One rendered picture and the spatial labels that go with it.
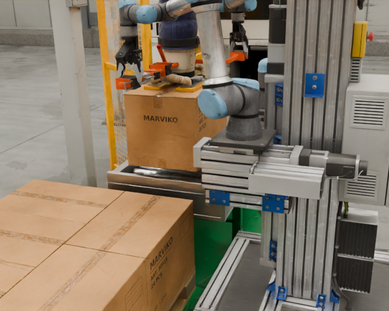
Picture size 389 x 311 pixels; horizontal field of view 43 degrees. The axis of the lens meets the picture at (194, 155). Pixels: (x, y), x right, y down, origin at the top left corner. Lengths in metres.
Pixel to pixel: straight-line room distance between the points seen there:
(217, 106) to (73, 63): 1.98
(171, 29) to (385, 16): 8.80
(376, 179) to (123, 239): 1.11
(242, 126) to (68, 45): 1.96
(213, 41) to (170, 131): 0.89
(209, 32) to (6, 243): 1.30
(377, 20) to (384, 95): 9.25
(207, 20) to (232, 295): 1.31
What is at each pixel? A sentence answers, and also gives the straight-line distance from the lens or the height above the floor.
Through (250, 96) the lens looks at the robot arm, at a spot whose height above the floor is 1.21.
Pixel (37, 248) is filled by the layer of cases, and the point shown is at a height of 0.54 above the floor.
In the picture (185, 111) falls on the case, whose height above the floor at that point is 1.00.
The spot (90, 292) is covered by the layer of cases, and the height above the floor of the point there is 0.54.
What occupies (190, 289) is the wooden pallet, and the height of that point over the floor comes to 0.05.
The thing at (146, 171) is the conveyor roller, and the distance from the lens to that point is 3.01.
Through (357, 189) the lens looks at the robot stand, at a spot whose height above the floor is 0.83.
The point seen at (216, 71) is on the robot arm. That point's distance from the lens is 1.83.
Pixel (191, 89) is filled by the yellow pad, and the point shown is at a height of 1.09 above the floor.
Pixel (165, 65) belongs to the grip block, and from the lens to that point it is 2.54.
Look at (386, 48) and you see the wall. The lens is 11.13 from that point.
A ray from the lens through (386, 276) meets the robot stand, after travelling 2.75.
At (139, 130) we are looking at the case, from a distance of 2.67.
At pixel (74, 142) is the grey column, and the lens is 3.81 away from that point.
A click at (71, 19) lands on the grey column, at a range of 3.60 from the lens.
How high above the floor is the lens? 1.65
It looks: 20 degrees down
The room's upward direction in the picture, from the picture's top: 1 degrees counter-clockwise
